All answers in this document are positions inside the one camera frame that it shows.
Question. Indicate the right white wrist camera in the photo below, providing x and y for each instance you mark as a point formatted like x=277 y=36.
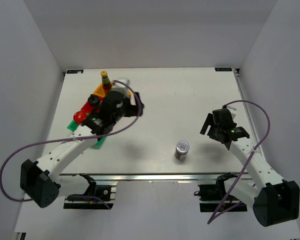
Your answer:
x=232 y=110

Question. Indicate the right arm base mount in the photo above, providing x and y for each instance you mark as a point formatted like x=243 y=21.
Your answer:
x=210 y=196

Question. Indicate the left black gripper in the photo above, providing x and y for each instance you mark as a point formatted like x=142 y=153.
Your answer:
x=133 y=109

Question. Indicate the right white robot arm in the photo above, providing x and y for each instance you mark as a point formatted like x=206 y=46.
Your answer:
x=273 y=199

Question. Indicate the right blue table label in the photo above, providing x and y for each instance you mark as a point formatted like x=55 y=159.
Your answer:
x=223 y=69

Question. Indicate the left blue table label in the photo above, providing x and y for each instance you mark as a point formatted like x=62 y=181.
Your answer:
x=74 y=71

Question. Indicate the black-cap spice shaker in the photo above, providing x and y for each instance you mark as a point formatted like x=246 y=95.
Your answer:
x=93 y=100

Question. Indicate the blue table label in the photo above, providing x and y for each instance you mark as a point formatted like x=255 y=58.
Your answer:
x=74 y=71
x=223 y=69

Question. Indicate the red-lid sauce jar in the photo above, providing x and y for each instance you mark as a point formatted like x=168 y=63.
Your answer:
x=79 y=117

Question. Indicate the red chili sauce bottle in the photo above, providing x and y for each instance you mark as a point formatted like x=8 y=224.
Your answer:
x=106 y=83

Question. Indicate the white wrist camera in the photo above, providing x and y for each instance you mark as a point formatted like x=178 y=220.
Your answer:
x=232 y=110
x=121 y=88

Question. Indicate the silver-lid spice jar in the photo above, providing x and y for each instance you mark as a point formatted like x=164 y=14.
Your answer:
x=181 y=150

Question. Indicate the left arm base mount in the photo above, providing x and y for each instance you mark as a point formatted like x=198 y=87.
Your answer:
x=98 y=195

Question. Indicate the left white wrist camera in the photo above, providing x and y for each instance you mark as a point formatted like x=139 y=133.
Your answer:
x=121 y=88

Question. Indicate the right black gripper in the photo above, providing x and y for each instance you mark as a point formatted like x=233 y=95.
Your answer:
x=209 y=122

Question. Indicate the yellow plastic bin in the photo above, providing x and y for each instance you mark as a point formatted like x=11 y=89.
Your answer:
x=100 y=92

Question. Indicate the red plastic bin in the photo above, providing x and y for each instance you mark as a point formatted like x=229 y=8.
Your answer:
x=89 y=106

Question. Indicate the green plastic bin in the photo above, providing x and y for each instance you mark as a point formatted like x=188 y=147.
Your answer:
x=73 y=126

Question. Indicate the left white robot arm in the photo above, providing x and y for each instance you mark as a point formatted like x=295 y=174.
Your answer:
x=40 y=179

